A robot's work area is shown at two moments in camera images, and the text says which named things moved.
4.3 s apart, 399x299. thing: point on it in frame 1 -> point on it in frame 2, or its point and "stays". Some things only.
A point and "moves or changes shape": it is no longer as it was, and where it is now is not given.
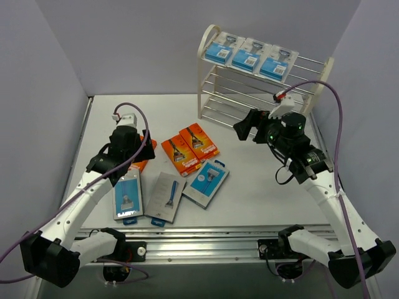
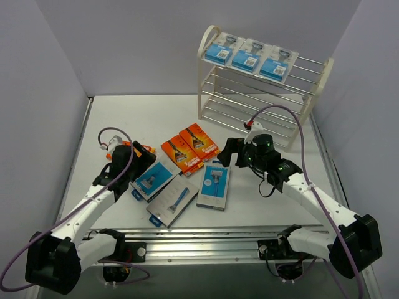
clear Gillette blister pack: [251, 55] stays
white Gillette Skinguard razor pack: [278, 63] stays
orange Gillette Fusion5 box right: [199, 142] stays
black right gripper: [259, 123] -> [238, 151]
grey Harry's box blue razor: [164, 203] moves or changes shape
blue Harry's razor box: [202, 187] moves or changes shape
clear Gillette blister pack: [222, 49] stays
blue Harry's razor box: [128, 197] -> [163, 172]
